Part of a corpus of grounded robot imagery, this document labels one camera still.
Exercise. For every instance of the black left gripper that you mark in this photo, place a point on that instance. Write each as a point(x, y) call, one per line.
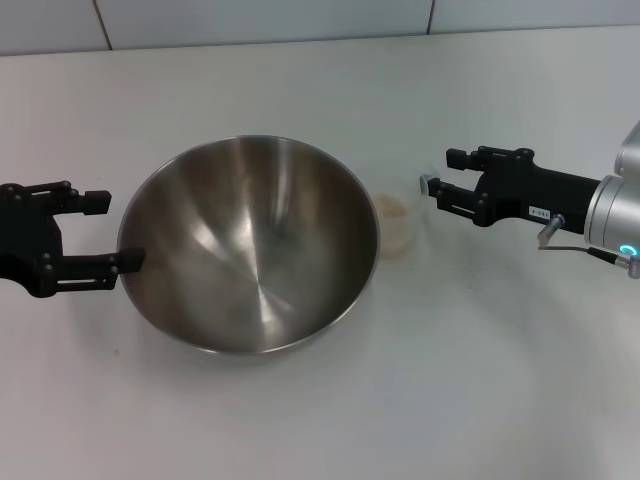
point(27, 240)

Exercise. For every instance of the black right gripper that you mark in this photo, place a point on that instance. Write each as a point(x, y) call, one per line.
point(515, 192)

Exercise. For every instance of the clear plastic measuring cup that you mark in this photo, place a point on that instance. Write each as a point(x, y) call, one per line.
point(417, 220)

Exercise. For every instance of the white rice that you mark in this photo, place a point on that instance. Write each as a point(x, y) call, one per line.
point(395, 215)

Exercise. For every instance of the stainless steel mixing bowl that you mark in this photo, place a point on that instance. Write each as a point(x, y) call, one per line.
point(250, 250)

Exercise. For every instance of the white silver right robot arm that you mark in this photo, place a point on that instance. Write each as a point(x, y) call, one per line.
point(615, 210)

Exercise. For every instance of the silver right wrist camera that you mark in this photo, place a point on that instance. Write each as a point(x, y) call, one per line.
point(630, 147)

